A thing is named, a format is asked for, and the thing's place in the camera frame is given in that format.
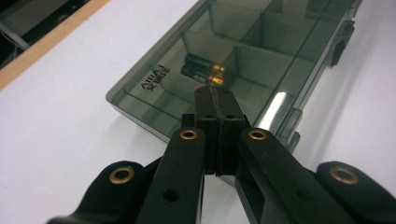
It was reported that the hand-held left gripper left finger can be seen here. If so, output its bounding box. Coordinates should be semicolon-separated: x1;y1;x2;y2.
181;85;221;175

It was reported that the black orange battery pair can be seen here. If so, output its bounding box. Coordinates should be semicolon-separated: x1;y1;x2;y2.
179;52;226;88

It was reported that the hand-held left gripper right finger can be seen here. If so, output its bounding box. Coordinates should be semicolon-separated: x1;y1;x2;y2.
215;86;250;175

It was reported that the smoky clear plastic storage box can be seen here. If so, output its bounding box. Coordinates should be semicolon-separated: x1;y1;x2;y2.
105;0;364;154

